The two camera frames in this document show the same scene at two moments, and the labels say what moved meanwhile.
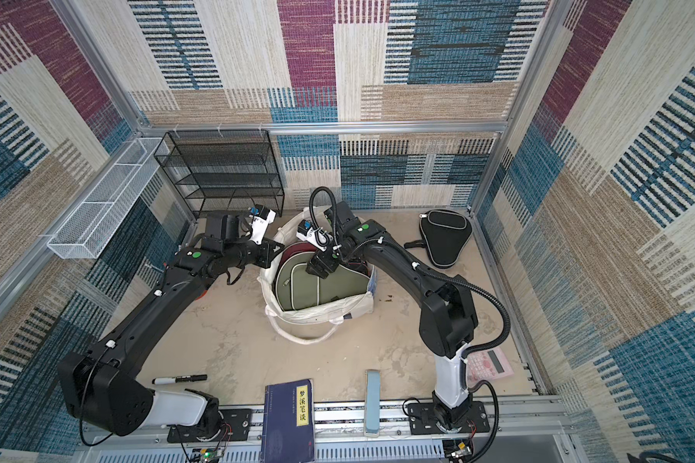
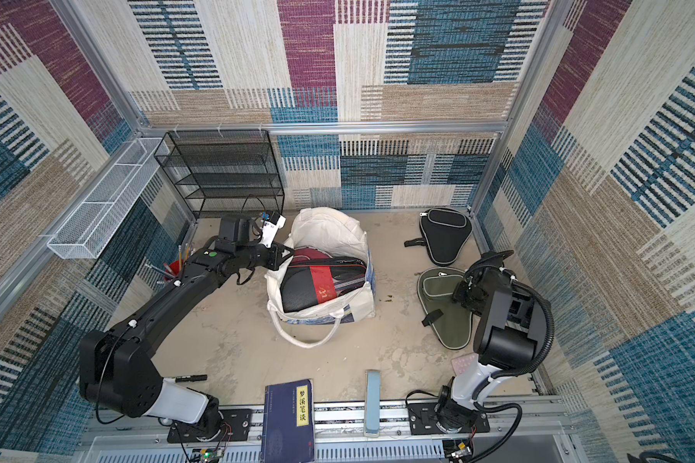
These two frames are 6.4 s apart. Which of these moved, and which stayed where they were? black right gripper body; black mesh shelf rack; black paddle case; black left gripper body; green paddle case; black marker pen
Moved: green paddle case; black right gripper body
Stayed: black marker pen; black mesh shelf rack; black paddle case; black left gripper body
